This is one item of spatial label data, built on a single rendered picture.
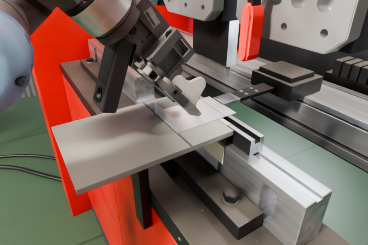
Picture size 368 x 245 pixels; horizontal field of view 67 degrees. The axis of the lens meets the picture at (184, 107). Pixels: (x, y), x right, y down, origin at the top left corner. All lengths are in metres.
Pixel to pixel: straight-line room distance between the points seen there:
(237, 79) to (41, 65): 0.82
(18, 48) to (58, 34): 1.06
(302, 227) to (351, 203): 1.54
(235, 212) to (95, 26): 0.34
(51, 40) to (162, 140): 0.90
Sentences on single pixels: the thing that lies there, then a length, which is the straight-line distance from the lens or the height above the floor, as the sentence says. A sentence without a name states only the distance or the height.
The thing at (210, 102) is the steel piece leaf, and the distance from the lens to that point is 0.57.
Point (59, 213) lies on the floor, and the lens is 1.81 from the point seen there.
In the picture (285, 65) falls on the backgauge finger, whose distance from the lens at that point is 0.71.
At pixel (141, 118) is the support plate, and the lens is 0.51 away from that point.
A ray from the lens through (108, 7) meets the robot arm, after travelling 0.36.
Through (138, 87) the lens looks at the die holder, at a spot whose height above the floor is 0.93.
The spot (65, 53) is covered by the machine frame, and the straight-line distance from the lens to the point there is 1.29.
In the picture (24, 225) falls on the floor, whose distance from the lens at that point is 1.83.
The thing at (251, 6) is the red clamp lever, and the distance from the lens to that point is 0.32.
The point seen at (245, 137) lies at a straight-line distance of 0.47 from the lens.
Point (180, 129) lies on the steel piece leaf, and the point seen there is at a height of 1.00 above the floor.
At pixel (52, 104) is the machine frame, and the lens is 1.36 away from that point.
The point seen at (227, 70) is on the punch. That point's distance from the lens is 0.48.
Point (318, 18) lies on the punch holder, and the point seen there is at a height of 1.21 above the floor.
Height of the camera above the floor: 1.26
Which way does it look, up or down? 28 degrees down
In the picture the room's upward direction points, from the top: straight up
